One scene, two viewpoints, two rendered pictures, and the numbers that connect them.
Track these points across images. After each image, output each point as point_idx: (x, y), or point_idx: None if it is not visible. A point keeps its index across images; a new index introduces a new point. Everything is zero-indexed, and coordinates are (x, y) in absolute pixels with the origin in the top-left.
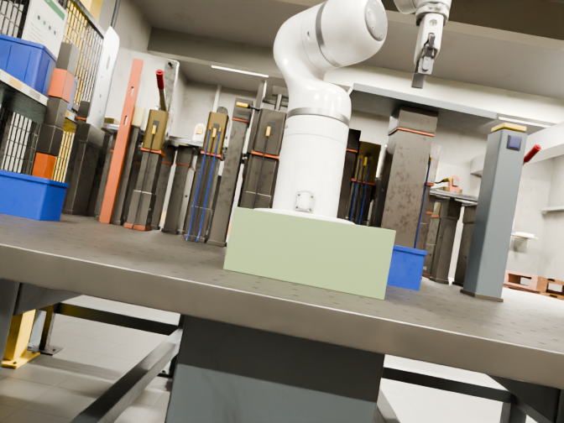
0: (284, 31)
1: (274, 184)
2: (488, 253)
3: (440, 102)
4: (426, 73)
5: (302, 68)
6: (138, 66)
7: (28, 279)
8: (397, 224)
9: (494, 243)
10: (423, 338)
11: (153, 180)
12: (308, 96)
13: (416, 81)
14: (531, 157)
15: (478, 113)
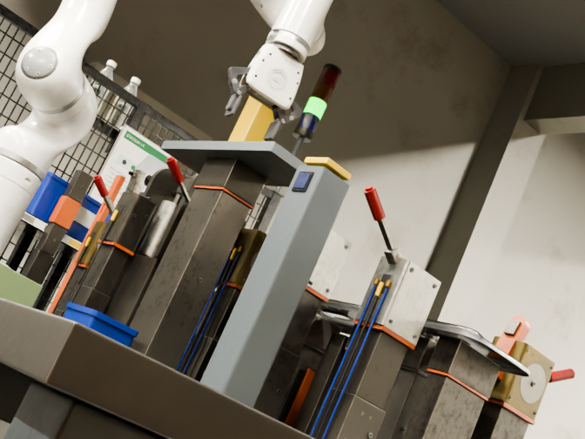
0: None
1: (124, 283)
2: (222, 343)
3: (225, 144)
4: (229, 113)
5: (30, 121)
6: (116, 182)
7: None
8: (151, 306)
9: (233, 329)
10: None
11: (70, 297)
12: None
13: (268, 131)
14: (371, 209)
15: (255, 148)
